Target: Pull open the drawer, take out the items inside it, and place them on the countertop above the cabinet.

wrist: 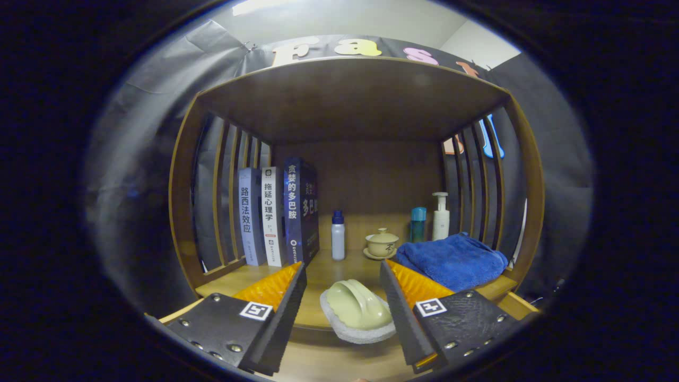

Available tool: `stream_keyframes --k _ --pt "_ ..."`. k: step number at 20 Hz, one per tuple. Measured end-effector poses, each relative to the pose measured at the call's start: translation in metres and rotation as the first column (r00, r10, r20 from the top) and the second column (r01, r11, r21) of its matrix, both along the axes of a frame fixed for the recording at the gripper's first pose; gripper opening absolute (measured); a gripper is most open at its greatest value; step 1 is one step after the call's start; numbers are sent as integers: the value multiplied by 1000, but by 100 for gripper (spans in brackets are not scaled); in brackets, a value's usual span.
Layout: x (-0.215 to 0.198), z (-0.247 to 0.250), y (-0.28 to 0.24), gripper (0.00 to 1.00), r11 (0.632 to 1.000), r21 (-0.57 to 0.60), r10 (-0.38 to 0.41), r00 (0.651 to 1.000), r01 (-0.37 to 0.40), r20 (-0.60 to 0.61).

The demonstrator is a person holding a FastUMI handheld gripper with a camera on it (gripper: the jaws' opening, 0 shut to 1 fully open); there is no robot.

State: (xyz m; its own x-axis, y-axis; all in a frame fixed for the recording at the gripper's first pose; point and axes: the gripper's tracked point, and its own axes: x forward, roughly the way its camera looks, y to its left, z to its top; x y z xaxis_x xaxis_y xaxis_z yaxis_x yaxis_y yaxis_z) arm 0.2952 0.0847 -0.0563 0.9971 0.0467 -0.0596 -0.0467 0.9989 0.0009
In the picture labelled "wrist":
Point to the white pump bottle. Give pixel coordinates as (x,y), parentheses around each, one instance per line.
(440,223)

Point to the wooden cabinet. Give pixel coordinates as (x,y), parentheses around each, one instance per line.
(371,175)

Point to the white bottle with blue cap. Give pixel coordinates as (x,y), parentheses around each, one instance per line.
(338,239)

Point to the blue folded towel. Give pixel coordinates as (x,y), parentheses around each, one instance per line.
(456,260)

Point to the white book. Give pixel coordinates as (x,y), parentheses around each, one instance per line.
(271,217)

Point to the teal bottle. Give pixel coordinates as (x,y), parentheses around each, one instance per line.
(417,225)

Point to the dark blue book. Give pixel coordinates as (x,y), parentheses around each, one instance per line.
(294,212)

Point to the wooden countertop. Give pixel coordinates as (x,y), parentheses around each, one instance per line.
(329,270)

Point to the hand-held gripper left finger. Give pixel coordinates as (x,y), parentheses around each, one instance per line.
(281,323)

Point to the green scrub brush white pad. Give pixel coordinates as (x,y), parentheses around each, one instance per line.
(360,307)

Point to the black backdrop cloth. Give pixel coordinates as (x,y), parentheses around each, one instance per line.
(148,159)

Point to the wooden drawer with black knob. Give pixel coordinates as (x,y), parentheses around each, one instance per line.
(339,361)

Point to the beige lidded teacup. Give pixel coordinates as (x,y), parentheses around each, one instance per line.
(381,244)

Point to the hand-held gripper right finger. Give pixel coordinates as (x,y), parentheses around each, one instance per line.
(403,318)

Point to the light blue book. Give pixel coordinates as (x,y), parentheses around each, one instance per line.
(249,217)

